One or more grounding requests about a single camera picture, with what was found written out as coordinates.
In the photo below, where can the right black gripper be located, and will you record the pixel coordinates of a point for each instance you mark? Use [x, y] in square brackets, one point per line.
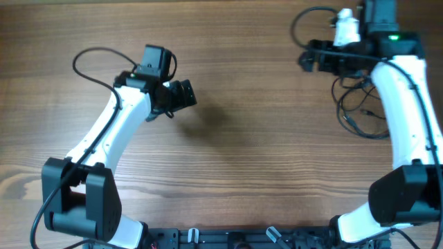
[327, 65]

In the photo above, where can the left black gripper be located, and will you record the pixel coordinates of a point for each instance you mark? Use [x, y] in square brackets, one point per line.
[181, 102]

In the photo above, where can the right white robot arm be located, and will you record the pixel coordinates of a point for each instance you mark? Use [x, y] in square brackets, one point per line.
[373, 48]

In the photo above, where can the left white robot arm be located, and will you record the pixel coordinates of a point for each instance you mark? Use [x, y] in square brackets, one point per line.
[80, 196]

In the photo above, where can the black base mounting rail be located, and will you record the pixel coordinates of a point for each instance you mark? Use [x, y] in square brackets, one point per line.
[311, 237]

